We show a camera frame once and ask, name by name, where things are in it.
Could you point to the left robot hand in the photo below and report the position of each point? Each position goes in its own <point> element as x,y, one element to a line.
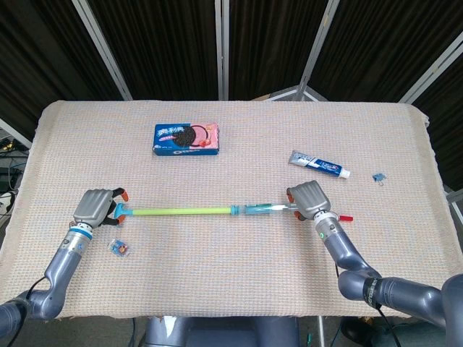
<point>94,207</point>

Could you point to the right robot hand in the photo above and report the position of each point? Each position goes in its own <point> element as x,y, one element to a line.
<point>309,200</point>

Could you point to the transparent blue syringe barrel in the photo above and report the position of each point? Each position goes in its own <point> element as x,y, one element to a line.
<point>260,209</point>

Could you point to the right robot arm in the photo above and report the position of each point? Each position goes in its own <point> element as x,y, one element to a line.
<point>365,267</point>

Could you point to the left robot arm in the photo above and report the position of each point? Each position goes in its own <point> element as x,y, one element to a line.
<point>58,267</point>

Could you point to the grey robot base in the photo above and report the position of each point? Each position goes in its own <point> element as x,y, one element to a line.
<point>220,330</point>

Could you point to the white blue toothpaste tube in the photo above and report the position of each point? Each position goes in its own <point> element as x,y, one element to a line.
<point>318,164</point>

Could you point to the red capped marker pen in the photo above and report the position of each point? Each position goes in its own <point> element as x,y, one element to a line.
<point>346,217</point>

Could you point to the small wrapped candy packet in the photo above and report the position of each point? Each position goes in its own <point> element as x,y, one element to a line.
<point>119,248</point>

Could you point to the blue binder clip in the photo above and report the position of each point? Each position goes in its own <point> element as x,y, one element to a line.
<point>379,177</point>

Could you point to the beige woven tablecloth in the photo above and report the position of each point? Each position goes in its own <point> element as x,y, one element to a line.
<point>231,260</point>

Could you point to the blue Oreo cookie box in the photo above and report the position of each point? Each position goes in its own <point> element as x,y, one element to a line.
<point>186,139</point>

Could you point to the folding screen with metal frame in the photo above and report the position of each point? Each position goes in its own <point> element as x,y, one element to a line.
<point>224,47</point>

